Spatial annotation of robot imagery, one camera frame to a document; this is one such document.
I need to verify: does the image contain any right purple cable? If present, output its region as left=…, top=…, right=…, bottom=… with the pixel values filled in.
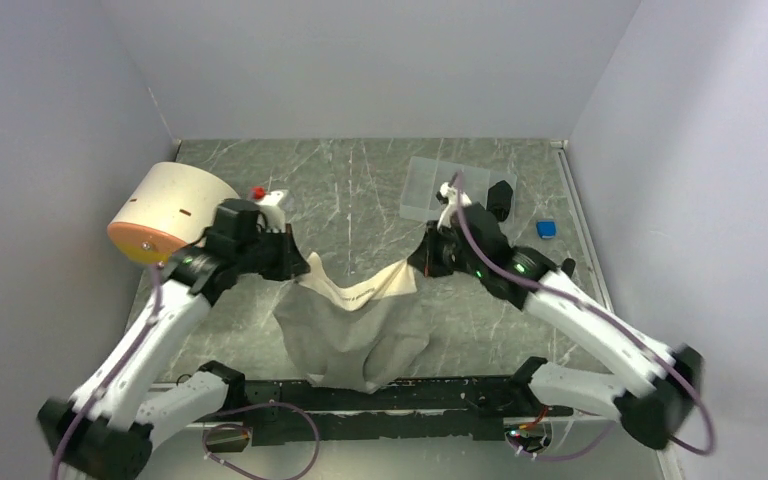
left=450, top=170, right=717, bottom=464

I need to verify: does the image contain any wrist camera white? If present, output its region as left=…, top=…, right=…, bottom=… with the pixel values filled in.
left=248, top=187, right=290, bottom=233
left=435, top=182, right=460, bottom=230

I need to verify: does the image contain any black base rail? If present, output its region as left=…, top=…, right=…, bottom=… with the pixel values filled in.
left=179, top=376, right=574, bottom=446

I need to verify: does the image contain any cream cylindrical drum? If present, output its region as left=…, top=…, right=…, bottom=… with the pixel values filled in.
left=107, top=162, right=238, bottom=265

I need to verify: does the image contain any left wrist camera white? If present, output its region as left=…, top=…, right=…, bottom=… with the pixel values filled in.
left=248, top=187, right=290, bottom=233

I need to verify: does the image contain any blue small block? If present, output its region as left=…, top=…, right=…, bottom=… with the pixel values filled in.
left=535, top=220, right=557, bottom=239

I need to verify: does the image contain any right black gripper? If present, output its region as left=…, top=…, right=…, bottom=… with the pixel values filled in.
left=409, top=219, right=486, bottom=278

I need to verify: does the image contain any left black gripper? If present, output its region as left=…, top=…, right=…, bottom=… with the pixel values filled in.
left=235, top=223, right=311, bottom=281

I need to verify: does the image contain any black striped underwear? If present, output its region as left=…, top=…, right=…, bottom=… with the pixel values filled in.
left=486, top=180, right=514, bottom=223

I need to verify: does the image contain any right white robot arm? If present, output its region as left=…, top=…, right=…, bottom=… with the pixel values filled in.
left=408, top=204, right=704, bottom=450

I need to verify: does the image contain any grey underwear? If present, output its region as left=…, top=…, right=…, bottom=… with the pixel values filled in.
left=273, top=253, right=432, bottom=393

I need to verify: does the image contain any clear plastic organizer box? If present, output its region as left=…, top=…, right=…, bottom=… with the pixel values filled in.
left=399, top=155, right=518, bottom=227

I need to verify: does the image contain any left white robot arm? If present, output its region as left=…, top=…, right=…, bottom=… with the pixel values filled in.
left=37, top=190, right=310, bottom=479

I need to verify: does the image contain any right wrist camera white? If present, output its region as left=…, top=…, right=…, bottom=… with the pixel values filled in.
left=435, top=182, right=460, bottom=230

